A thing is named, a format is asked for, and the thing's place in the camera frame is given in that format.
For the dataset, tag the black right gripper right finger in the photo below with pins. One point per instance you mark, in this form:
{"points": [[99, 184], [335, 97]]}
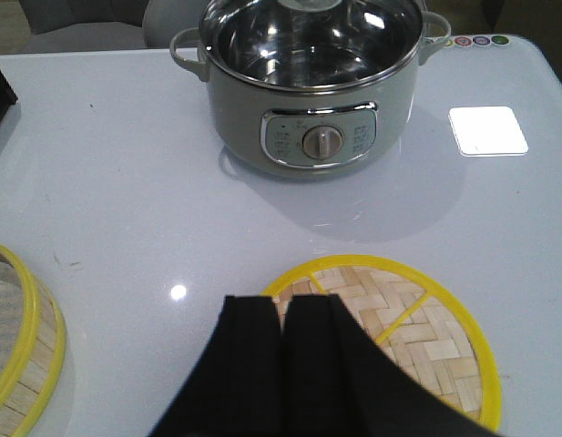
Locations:
{"points": [[339, 383]]}

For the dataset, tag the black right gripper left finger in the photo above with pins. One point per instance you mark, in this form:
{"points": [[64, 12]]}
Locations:
{"points": [[234, 388]]}

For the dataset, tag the woven bamboo steamer lid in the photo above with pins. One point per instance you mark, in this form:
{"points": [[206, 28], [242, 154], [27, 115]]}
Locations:
{"points": [[421, 326]]}

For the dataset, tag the bamboo steamer drawer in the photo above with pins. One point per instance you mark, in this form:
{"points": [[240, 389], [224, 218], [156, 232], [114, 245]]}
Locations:
{"points": [[32, 345]]}

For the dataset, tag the grey electric cooking pot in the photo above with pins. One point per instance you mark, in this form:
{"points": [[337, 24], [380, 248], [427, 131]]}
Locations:
{"points": [[311, 133]]}

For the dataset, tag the glass pot lid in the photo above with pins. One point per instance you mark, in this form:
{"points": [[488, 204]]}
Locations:
{"points": [[311, 45]]}

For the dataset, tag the grey armchair right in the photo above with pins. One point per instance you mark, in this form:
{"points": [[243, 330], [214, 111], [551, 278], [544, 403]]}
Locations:
{"points": [[163, 19]]}

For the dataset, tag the grey armchair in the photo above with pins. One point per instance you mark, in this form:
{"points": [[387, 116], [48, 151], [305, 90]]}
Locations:
{"points": [[59, 26], [163, 19]]}

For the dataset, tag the grey armchair left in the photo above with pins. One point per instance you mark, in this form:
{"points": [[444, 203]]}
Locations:
{"points": [[59, 26]]}

